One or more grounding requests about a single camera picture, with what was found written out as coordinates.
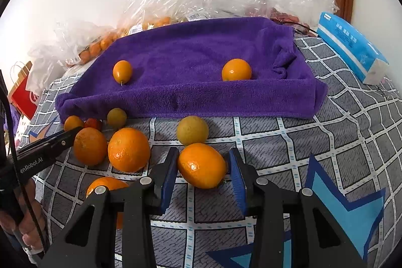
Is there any person's left hand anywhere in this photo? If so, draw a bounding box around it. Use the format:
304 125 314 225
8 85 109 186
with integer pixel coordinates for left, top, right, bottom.
1 179 46 250

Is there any grey checkered star blanket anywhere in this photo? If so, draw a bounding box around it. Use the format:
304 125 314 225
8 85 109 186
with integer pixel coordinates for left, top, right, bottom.
21 36 401 267

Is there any oval orange kumquat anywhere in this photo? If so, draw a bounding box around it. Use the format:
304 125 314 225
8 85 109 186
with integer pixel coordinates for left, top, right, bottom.
112 60 133 85

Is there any small round orange kumquat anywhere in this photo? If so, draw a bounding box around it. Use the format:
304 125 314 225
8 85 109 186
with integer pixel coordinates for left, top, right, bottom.
221 59 252 81

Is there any purple fleece towel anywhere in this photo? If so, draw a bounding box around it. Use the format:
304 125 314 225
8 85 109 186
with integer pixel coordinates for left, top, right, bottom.
55 17 328 120

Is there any larger green-yellow fruit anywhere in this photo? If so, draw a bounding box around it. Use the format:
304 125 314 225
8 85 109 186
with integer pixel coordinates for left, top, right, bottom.
176 116 209 146

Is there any white plastic bag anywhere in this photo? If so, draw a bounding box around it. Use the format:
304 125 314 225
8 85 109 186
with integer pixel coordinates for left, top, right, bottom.
26 45 67 96

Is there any red paper shopping bag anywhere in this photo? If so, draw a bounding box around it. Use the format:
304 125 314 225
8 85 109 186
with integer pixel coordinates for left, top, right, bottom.
8 61 39 120

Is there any blue tissue pack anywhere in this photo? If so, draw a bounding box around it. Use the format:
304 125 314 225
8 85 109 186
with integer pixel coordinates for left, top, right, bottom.
317 12 389 86

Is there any large orange mandarin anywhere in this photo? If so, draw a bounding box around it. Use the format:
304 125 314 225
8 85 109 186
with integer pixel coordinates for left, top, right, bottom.
108 127 150 173
73 127 108 166
178 143 228 189

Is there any small green-yellow fruit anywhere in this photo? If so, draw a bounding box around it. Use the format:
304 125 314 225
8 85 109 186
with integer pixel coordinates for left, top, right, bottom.
106 108 127 129

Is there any small red tomato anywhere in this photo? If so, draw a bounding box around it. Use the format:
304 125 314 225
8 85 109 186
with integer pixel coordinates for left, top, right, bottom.
84 118 103 131

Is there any plastic bag of kumquats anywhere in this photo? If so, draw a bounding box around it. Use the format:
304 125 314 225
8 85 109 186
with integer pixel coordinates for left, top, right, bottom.
29 16 177 67

